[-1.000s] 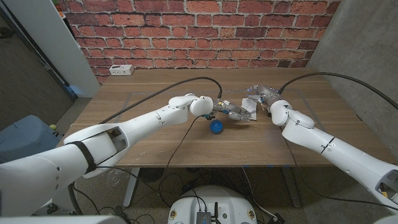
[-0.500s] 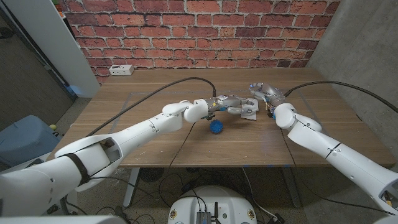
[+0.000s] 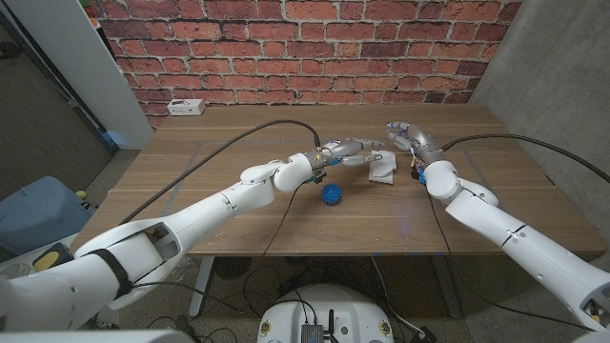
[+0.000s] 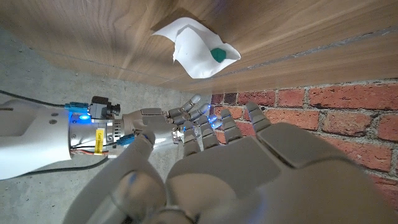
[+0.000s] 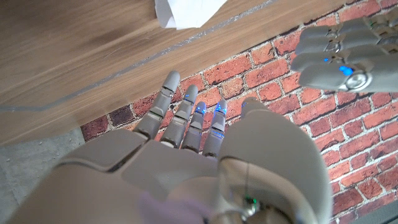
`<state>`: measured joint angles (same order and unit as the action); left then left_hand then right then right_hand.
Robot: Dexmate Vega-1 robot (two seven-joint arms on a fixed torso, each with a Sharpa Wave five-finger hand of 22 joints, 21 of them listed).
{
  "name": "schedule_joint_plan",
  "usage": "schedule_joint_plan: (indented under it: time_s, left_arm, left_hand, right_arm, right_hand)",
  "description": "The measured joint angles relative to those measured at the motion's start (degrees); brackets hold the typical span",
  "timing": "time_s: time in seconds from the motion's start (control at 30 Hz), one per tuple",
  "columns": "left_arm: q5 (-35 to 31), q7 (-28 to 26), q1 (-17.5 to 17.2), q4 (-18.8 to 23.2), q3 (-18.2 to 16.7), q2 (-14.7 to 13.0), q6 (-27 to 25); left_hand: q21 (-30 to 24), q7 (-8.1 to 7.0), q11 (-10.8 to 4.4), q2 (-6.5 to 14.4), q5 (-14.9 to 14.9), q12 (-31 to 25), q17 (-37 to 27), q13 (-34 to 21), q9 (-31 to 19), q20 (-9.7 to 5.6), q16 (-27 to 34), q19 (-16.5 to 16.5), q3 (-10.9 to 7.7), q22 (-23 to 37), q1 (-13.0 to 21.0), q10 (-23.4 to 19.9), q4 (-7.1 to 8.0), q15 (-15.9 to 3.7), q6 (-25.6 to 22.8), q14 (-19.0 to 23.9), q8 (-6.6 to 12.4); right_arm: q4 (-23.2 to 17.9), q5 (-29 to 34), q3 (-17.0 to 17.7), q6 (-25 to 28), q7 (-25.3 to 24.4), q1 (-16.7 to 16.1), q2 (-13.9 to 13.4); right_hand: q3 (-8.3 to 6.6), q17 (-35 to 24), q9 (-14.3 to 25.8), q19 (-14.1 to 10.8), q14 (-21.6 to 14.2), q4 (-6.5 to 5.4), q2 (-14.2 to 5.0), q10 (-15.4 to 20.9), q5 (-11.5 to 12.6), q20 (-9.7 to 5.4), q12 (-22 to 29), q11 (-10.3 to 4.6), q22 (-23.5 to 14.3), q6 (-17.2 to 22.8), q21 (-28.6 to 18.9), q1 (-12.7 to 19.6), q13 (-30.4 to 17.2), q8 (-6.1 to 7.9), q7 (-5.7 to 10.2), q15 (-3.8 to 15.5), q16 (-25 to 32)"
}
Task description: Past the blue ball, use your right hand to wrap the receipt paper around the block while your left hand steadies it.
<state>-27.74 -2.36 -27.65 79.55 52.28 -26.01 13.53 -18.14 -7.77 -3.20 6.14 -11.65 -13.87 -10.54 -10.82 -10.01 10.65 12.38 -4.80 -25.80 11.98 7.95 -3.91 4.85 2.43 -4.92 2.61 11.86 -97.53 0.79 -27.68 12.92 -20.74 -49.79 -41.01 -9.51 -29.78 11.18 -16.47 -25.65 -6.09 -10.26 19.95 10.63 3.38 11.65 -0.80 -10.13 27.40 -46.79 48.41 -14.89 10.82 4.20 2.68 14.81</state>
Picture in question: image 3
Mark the white receipt paper strip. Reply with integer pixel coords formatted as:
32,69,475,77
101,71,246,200
367,150,397,186

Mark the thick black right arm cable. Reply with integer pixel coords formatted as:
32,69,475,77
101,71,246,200
441,133,610,185

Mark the white round device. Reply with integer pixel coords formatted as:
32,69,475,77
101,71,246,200
0,261,30,281

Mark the white power strip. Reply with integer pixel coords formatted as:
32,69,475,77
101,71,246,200
167,98,207,117

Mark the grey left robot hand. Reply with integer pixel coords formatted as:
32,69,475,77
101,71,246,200
304,136,385,185

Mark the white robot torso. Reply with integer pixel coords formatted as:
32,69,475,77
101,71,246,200
256,284,396,343

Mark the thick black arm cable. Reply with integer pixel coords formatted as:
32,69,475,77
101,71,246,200
118,118,323,225
441,133,610,185

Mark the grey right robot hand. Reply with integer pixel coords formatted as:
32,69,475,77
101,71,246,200
386,121,447,185

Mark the thin black left wrist cable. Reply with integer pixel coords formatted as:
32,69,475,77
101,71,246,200
242,184,304,306

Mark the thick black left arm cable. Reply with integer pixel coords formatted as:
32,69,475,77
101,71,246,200
118,118,323,225

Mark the white wall panel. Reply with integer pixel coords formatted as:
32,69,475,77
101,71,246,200
4,0,154,151

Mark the blue spiky ball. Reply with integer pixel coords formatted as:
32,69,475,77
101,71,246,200
320,182,343,207

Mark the red brick printed backdrop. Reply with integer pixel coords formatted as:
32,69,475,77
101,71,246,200
88,0,523,130

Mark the grey table leg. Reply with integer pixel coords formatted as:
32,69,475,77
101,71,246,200
431,255,463,319

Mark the black and yellow pedal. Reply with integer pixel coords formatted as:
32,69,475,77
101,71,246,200
31,241,75,273

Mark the white table leg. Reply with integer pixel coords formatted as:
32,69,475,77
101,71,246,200
188,256,215,318

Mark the blue plastic bin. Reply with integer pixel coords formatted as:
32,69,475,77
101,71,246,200
0,175,96,256

